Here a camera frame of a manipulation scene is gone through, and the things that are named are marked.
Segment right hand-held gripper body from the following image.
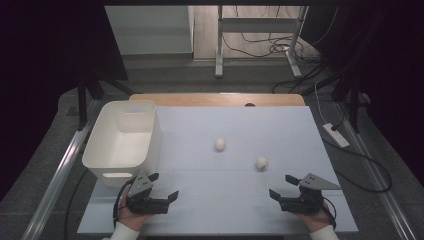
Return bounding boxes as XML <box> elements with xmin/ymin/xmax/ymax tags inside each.
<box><xmin>279</xmin><ymin>172</ymin><xmax>342</xmax><ymax>215</ymax></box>

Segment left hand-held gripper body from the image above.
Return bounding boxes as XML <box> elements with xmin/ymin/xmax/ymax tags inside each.
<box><xmin>125</xmin><ymin>171</ymin><xmax>170</xmax><ymax>215</ymax></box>

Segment white plastic bin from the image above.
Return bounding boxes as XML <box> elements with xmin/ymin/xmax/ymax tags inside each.
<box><xmin>81</xmin><ymin>100</ymin><xmax>162</xmax><ymax>188</ymax></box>

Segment person's left hand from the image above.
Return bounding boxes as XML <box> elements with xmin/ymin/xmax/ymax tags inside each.
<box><xmin>116</xmin><ymin>196</ymin><xmax>154</xmax><ymax>232</ymax></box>

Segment person's right hand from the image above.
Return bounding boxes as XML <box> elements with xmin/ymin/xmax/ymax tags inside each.
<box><xmin>294</xmin><ymin>201</ymin><xmax>334</xmax><ymax>233</ymax></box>

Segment white board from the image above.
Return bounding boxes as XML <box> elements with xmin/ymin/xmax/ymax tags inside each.
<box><xmin>77</xmin><ymin>105</ymin><xmax>359</xmax><ymax>234</ymax></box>

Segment white power strip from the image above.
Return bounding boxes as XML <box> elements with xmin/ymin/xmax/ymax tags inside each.
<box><xmin>322</xmin><ymin>122</ymin><xmax>351</xmax><ymax>149</ymax></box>

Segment black stand legs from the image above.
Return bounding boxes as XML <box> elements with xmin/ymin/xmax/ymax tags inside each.
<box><xmin>76</xmin><ymin>71</ymin><xmax>134</xmax><ymax>131</ymax></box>
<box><xmin>308</xmin><ymin>71</ymin><xmax>363</xmax><ymax>134</ymax></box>

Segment white cabinet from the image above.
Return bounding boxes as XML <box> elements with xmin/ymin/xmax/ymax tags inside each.
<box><xmin>104</xmin><ymin>5</ymin><xmax>195</xmax><ymax>56</ymax></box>

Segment dark curtain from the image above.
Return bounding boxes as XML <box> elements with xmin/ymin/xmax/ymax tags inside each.
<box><xmin>0</xmin><ymin>0</ymin><xmax>129</xmax><ymax>201</ymax></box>
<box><xmin>301</xmin><ymin>0</ymin><xmax>424</xmax><ymax>188</ymax></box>

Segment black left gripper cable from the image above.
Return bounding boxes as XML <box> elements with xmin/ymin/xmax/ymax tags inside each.
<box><xmin>112</xmin><ymin>177</ymin><xmax>137</xmax><ymax>229</ymax></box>

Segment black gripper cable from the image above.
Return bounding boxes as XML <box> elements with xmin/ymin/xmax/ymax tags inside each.
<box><xmin>321</xmin><ymin>196</ymin><xmax>338</xmax><ymax>230</ymax></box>
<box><xmin>112</xmin><ymin>177</ymin><xmax>137</xmax><ymax>229</ymax></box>

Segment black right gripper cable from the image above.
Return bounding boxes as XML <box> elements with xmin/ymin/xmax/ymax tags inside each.
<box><xmin>321</xmin><ymin>196</ymin><xmax>338</xmax><ymax>230</ymax></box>

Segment black curved floor cable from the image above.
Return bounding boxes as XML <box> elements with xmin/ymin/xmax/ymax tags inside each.
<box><xmin>64</xmin><ymin>168</ymin><xmax>90</xmax><ymax>240</ymax></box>

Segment metal floor rail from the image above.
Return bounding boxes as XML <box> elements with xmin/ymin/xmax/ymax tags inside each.
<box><xmin>21</xmin><ymin>99</ymin><xmax>104</xmax><ymax>240</ymax></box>
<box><xmin>333</xmin><ymin>99</ymin><xmax>418</xmax><ymax>240</ymax></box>

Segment black looped floor cable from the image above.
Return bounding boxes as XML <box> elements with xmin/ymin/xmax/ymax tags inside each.
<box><xmin>322</xmin><ymin>138</ymin><xmax>393</xmax><ymax>194</ymax></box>

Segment black thick floor cables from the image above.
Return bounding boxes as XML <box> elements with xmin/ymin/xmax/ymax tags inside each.
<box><xmin>271</xmin><ymin>62</ymin><xmax>334</xmax><ymax>95</ymax></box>

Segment tangle of thin cables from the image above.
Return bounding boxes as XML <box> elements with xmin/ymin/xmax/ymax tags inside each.
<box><xmin>222</xmin><ymin>5</ymin><xmax>339</xmax><ymax>63</ymax></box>

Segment white metal stand frame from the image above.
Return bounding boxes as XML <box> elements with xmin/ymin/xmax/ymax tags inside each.
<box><xmin>214</xmin><ymin>5</ymin><xmax>309</xmax><ymax>79</ymax></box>

